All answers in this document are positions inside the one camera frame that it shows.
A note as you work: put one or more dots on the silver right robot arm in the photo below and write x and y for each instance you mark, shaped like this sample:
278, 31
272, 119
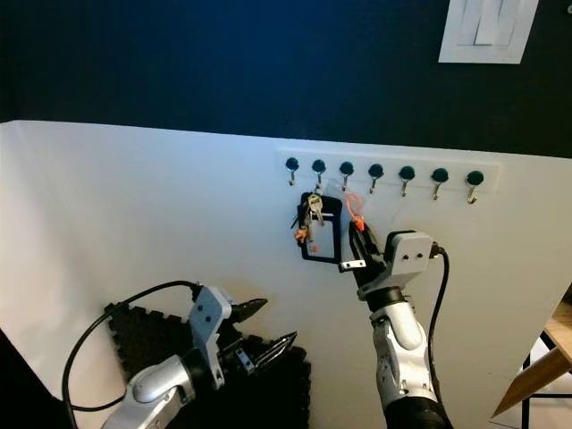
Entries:
402, 357

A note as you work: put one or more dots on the black foam puzzle mat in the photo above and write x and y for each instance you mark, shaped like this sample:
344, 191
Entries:
143, 344

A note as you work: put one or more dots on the black metal frame legs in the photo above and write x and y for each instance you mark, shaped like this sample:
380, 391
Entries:
545, 393

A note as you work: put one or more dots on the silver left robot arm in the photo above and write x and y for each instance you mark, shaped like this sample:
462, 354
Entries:
161, 393

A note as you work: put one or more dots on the white standing board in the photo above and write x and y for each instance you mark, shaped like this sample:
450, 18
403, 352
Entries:
143, 223

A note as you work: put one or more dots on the keys with black card holder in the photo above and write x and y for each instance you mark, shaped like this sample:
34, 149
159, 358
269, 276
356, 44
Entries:
335, 219

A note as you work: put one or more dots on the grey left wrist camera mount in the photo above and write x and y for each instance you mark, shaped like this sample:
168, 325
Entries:
210, 317

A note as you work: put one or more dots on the white hook rail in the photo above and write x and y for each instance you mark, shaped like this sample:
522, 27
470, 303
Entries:
393, 159

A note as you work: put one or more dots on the dark knob brass hook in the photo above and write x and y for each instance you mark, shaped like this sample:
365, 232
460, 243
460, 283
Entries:
346, 168
291, 164
375, 170
318, 166
407, 172
440, 175
475, 178

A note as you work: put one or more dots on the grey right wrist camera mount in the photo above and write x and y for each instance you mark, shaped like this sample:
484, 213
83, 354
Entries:
413, 255

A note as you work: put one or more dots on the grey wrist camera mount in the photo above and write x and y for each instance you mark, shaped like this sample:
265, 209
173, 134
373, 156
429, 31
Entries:
413, 255
210, 317

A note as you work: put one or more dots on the white light switch plate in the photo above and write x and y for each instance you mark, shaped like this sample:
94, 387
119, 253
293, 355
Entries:
469, 40

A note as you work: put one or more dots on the light wooden board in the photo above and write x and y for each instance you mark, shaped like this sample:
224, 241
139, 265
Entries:
532, 375

